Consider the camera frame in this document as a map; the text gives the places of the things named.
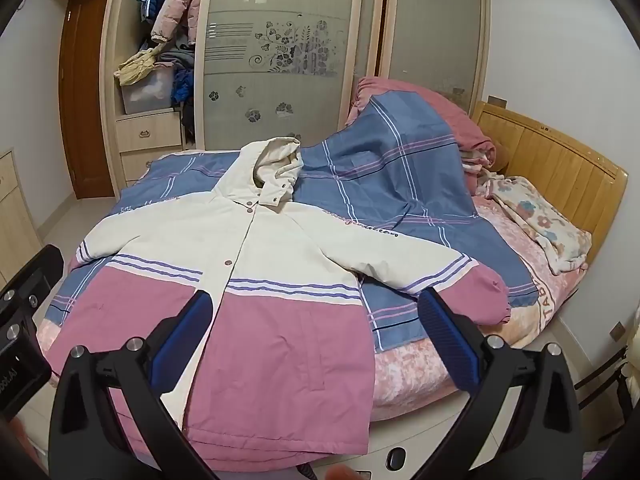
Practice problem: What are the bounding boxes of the hanging pink puffer jacket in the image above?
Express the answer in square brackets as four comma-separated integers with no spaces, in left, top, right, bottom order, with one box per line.
[150,0,208,48]

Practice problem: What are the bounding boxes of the clear plastic storage box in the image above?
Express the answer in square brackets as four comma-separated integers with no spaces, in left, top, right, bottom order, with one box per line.
[120,67,176,115]

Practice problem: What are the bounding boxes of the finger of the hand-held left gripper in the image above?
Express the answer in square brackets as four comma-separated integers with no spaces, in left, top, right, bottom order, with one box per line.
[0,244,66,341]

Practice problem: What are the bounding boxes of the brown wooden door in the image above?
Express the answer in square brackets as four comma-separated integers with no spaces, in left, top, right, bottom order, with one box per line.
[58,0,118,200]

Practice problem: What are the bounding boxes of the pink quilt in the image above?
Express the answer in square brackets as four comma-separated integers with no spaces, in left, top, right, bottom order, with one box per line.
[345,76,496,171]

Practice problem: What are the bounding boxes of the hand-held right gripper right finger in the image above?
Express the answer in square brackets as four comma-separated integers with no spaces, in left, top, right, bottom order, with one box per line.
[419,287,583,480]

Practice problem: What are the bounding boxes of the person's right hand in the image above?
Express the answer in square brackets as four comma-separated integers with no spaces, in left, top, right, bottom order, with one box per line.
[320,465,362,480]

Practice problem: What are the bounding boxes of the blue plaid quilt cover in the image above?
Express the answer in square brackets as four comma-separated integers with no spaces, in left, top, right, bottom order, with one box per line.
[42,92,538,351]

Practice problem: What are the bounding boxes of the frosted plain sliding door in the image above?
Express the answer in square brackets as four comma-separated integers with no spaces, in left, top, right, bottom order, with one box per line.
[375,0,488,126]

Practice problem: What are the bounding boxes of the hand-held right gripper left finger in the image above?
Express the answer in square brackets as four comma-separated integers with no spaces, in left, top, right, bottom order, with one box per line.
[48,290,221,480]

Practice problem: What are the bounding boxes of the grey folded clothes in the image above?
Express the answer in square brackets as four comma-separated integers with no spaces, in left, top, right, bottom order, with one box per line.
[157,45,196,68]

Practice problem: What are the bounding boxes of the beige wardrobe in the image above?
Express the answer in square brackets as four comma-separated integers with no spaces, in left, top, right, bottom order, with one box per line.
[100,0,493,186]

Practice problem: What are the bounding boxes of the beige wardrobe drawer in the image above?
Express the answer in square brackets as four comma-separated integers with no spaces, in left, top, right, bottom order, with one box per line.
[116,112,182,153]
[120,150,183,183]

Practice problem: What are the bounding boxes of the yellow crumpled cloth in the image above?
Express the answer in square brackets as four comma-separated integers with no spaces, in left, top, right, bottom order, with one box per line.
[114,42,163,86]

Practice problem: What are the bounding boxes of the frosted floral sliding door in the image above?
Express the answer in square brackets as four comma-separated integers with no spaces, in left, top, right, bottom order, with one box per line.
[192,0,366,153]

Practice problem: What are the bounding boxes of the pink and white hooded jacket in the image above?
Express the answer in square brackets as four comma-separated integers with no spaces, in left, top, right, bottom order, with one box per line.
[42,135,513,458]

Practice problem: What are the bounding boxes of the floral fleece blanket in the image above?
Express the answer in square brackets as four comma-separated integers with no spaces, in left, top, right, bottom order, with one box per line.
[475,172,593,276]

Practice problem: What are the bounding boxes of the wooden headboard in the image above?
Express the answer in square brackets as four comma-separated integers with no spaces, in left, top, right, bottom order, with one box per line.
[470,100,628,266]

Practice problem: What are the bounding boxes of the dark hanging clothes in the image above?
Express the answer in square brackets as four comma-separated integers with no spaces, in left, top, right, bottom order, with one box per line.
[180,102,197,147]

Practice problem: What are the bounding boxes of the beige side cabinet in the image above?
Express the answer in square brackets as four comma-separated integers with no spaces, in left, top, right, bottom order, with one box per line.
[0,147,43,286]

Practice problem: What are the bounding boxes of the dark blue crumpled clothes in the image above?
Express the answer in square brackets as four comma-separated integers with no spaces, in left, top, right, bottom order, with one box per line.
[172,67,193,103]

